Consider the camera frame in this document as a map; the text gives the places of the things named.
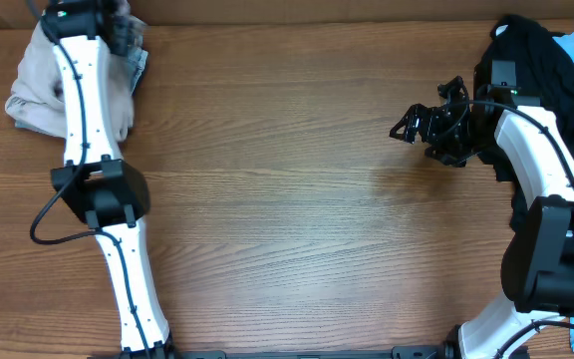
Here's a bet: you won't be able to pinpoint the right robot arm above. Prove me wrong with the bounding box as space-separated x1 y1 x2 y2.
390 60 574 358

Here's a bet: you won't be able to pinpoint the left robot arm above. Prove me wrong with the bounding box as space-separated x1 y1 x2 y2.
39 1 180 358

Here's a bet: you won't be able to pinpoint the black t-shirt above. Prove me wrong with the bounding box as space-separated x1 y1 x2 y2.
470 14 574 233

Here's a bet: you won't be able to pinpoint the folded light blue jeans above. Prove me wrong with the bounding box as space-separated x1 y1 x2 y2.
15 42 149 139

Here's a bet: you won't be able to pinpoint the beige khaki shorts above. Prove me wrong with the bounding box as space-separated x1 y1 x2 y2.
4 0 148 144

